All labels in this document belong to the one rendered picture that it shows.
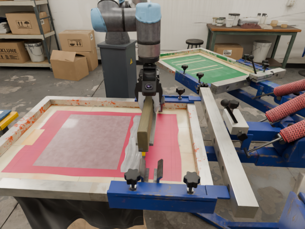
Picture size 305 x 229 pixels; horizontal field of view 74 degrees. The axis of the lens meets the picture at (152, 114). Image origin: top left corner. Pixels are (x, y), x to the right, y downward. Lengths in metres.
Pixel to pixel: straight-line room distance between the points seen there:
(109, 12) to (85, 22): 4.05
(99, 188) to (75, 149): 0.25
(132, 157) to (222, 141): 0.32
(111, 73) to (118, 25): 0.63
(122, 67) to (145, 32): 0.66
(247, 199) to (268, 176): 1.66
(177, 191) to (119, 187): 0.16
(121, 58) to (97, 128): 0.51
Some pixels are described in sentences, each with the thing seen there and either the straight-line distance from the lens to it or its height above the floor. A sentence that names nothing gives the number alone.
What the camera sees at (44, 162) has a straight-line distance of 0.84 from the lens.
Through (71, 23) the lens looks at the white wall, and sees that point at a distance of 4.90.
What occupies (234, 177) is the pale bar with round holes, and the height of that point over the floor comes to 1.04.
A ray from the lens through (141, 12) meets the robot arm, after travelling 0.65.
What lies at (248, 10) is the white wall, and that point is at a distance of 4.73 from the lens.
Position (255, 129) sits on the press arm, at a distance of 0.84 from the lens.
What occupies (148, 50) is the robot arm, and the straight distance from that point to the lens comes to 0.66.
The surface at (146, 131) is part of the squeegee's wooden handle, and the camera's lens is 0.57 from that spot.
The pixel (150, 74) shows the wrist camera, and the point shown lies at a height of 1.25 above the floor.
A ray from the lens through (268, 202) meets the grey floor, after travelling 2.04.
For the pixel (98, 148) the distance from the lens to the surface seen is 0.82.
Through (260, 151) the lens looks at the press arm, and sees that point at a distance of 0.95.
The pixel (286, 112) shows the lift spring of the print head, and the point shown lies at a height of 1.08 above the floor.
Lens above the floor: 1.49
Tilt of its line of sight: 32 degrees down
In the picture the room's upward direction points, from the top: straight up
